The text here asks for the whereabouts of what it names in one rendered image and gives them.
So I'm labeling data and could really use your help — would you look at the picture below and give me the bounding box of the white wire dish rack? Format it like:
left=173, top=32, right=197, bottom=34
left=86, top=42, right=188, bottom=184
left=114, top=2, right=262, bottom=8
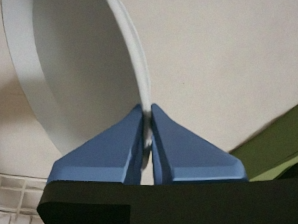
left=0, top=174, right=47, bottom=224

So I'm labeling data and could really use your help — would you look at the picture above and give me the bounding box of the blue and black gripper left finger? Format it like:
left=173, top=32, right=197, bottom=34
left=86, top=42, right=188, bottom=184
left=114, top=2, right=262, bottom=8
left=45, top=103, right=143, bottom=185

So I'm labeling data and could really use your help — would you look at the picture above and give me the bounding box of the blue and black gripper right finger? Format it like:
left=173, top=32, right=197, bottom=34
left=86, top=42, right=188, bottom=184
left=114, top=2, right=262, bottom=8
left=151, top=103, right=249, bottom=185

